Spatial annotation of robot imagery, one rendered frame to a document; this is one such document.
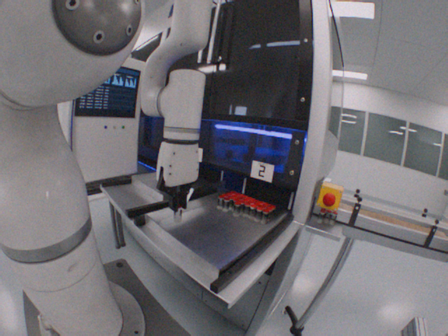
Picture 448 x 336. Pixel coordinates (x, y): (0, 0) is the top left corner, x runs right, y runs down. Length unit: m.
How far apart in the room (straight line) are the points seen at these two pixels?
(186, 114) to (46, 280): 0.36
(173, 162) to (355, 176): 5.03
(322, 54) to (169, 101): 0.49
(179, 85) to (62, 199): 0.32
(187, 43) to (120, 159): 0.92
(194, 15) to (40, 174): 0.38
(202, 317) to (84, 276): 1.17
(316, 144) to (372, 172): 4.72
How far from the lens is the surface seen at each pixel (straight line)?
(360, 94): 5.39
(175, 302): 1.40
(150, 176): 0.88
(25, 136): 0.22
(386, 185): 5.39
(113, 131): 1.15
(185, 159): 0.42
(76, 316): 0.24
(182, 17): 0.43
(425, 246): 0.85
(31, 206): 0.16
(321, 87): 0.61
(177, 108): 0.39
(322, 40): 0.68
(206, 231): 0.50
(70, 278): 0.20
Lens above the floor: 1.15
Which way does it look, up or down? 12 degrees down
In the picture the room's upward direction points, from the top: 7 degrees clockwise
